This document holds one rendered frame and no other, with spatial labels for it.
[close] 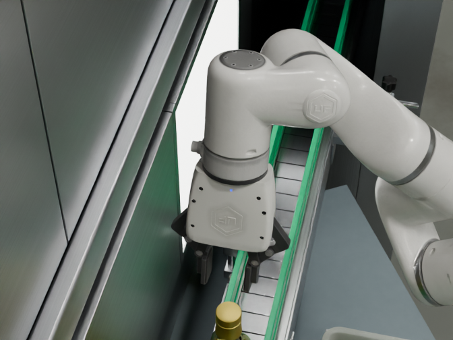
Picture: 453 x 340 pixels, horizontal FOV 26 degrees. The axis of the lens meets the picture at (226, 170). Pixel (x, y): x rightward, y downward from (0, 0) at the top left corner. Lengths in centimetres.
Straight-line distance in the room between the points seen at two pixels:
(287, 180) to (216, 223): 68
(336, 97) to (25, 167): 34
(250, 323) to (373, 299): 30
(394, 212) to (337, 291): 57
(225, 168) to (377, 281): 81
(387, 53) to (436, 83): 133
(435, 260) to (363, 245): 63
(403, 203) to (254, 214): 22
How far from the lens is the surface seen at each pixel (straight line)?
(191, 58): 138
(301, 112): 105
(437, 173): 118
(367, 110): 118
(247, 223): 113
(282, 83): 104
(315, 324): 178
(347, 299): 181
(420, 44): 203
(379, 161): 116
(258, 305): 163
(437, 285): 128
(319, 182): 181
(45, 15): 89
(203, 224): 114
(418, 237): 130
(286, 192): 179
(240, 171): 108
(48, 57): 91
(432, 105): 329
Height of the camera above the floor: 222
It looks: 47 degrees down
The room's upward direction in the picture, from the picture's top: straight up
